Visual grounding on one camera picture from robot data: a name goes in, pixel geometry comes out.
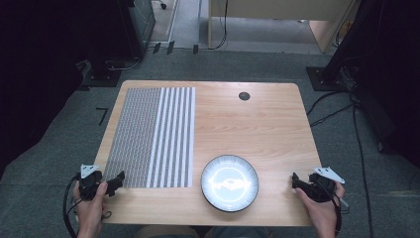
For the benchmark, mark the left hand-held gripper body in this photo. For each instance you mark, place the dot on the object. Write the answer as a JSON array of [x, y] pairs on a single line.
[[88, 183]]

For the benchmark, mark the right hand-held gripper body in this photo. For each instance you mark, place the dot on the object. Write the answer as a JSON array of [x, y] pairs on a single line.
[[322, 190]]

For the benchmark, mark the white plate with dark rim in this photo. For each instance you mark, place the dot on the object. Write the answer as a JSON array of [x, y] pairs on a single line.
[[230, 183]]

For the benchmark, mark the person's right hand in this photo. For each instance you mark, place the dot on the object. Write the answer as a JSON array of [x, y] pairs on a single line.
[[325, 213]]

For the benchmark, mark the person's left hand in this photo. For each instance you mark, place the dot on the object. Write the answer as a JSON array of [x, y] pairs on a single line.
[[92, 211]]

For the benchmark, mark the grey white striped placemat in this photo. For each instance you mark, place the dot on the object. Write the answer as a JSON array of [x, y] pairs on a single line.
[[148, 139]]

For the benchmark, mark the black tape corner mark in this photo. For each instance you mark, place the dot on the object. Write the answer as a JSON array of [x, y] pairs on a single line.
[[104, 114]]

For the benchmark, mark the person's legs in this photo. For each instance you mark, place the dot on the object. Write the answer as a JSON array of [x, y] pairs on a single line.
[[204, 232]]

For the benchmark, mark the black tape strip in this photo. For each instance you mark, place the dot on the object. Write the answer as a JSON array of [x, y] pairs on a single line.
[[170, 47], [195, 49], [156, 47]]

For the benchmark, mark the dark green cabinet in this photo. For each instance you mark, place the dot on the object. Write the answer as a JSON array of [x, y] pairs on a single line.
[[142, 20]]

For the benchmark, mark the light wooden desk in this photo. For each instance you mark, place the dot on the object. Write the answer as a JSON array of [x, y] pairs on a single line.
[[280, 8]]

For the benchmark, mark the black stand base plate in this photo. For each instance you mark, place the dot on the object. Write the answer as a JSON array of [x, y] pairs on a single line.
[[322, 79], [102, 77]]

